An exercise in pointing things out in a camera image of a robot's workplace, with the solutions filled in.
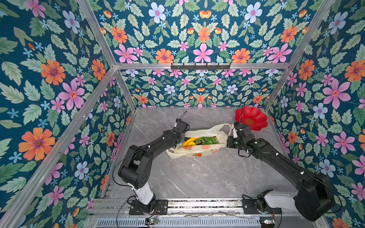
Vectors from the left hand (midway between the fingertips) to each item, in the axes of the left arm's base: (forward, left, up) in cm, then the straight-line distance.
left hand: (179, 132), depth 92 cm
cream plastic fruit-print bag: (-4, -26, +5) cm, 27 cm away
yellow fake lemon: (-6, -8, -5) cm, 11 cm away
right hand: (-9, -29, +4) cm, 31 cm away
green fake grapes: (-4, -21, -7) cm, 22 cm away
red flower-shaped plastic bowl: (+15, -61, -10) cm, 64 cm away
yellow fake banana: (-3, -6, -7) cm, 9 cm away
